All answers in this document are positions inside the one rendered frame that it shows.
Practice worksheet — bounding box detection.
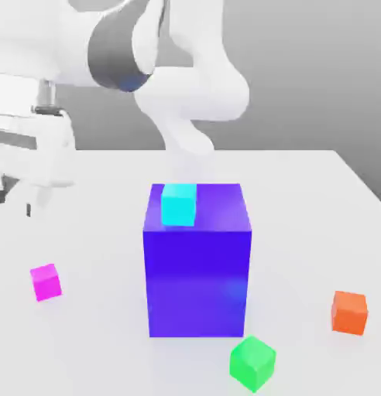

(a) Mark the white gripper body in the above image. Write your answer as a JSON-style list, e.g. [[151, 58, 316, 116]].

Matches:
[[0, 111, 77, 189]]

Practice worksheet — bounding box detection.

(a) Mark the small magenta cube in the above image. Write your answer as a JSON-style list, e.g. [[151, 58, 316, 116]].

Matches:
[[29, 263, 64, 302]]

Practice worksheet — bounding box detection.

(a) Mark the small cyan cube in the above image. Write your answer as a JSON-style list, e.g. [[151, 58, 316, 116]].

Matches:
[[160, 183, 198, 227]]

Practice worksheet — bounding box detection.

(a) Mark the small green cube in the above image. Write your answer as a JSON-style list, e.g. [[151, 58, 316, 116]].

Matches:
[[228, 334, 277, 394]]

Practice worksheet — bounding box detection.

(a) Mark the small orange cube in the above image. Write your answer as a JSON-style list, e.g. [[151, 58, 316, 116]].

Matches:
[[331, 290, 369, 337]]

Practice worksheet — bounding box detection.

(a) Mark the large blue box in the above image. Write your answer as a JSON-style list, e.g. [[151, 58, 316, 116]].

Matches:
[[142, 183, 252, 339]]

